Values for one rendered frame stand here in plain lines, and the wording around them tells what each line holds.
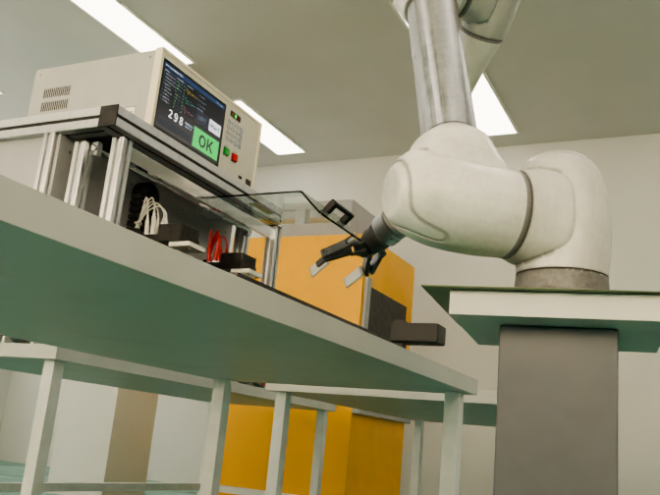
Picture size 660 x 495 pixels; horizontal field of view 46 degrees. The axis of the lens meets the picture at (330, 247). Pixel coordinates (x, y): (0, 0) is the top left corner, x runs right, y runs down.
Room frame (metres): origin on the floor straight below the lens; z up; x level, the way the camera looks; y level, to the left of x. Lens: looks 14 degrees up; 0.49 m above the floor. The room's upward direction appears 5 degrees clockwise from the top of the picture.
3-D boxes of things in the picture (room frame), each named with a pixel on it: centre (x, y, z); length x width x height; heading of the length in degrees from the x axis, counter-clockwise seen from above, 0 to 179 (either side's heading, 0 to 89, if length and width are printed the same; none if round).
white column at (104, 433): (5.81, 1.48, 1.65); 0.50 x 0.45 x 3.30; 63
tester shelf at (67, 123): (1.86, 0.49, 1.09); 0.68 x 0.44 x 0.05; 153
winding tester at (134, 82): (1.87, 0.49, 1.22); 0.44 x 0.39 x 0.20; 153
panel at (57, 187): (1.83, 0.43, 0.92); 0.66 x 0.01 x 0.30; 153
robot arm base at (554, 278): (1.31, -0.40, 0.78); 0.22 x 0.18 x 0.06; 172
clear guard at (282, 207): (1.89, 0.12, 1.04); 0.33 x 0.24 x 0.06; 63
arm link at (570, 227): (1.29, -0.39, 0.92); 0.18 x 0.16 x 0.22; 104
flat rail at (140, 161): (1.76, 0.30, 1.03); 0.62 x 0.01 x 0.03; 153
